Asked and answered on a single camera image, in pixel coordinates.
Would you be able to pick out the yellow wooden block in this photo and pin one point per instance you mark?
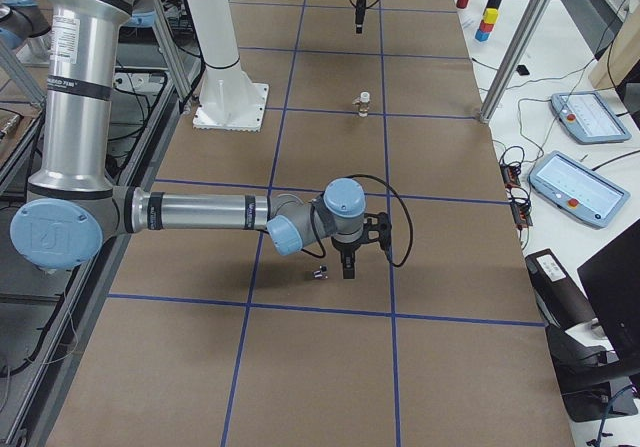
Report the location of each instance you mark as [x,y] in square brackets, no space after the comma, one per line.
[490,16]

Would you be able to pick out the far blue teach pendant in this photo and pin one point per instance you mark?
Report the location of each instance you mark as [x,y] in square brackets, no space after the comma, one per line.
[588,118]

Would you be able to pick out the near blue teach pendant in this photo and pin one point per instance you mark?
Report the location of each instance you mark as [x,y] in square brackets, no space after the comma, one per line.
[577,190]

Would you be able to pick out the blue teach pendant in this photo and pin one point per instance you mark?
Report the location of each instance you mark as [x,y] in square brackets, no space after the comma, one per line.
[588,118]
[577,190]

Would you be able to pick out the red wooden block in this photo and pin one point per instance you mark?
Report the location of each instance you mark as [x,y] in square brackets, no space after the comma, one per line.
[485,27]

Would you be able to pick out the small black box device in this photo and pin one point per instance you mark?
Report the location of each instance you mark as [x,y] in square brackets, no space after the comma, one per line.
[522,70]

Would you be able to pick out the black computer monitor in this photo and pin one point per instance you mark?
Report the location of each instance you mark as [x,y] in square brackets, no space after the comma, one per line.
[611,282]

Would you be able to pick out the aluminium frame post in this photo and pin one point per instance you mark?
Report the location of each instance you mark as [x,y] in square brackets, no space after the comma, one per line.
[523,34]

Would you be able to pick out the blue wooden block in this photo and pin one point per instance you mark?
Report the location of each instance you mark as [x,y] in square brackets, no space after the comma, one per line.
[481,36]

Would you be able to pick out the white camera stand column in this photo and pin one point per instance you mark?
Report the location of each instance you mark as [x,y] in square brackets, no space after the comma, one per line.
[228,99]

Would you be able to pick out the white brass PPR valve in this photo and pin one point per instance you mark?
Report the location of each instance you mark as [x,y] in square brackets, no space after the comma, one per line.
[362,104]

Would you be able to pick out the orange electronics board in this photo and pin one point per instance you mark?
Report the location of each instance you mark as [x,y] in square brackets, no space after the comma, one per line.
[518,196]

